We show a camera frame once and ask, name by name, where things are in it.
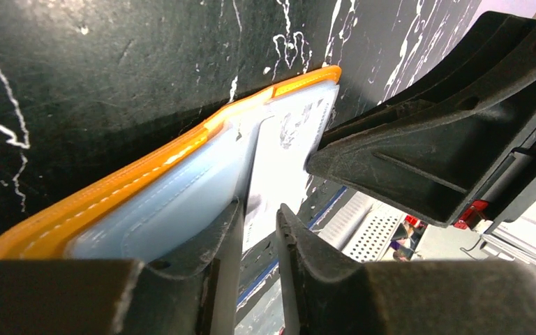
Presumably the white numbered card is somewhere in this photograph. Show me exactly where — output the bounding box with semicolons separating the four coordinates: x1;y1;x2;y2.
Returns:
243;80;339;251

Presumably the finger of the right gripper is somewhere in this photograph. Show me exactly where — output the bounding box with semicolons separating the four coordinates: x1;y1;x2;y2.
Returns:
307;87;536;227
332;11;536;139

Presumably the orange leather card holder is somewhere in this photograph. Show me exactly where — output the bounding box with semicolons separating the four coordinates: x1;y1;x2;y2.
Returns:
0;65;341;260

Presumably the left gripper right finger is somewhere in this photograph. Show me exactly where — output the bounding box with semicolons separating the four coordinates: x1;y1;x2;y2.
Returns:
276;205;536;334

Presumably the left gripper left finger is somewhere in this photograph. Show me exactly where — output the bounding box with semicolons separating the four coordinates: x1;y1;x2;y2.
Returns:
0;201;244;334

